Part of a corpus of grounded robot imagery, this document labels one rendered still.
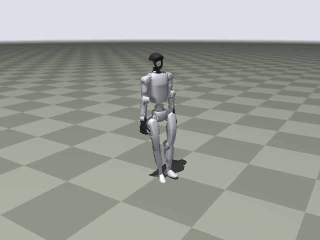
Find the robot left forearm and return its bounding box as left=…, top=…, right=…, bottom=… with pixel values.
left=168, top=96, right=175, bottom=113

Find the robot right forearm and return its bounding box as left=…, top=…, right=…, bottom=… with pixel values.
left=140, top=97, right=148, bottom=122

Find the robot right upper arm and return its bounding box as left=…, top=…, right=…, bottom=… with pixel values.
left=140, top=75, right=151, bottom=104

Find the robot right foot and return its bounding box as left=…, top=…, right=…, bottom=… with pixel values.
left=158, top=172, right=166, bottom=183

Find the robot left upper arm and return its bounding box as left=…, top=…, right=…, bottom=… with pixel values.
left=166, top=72, right=176, bottom=98

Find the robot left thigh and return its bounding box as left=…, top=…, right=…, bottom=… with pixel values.
left=163, top=111, right=177, bottom=149

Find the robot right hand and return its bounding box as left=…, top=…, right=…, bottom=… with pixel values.
left=140, top=117, right=150, bottom=135

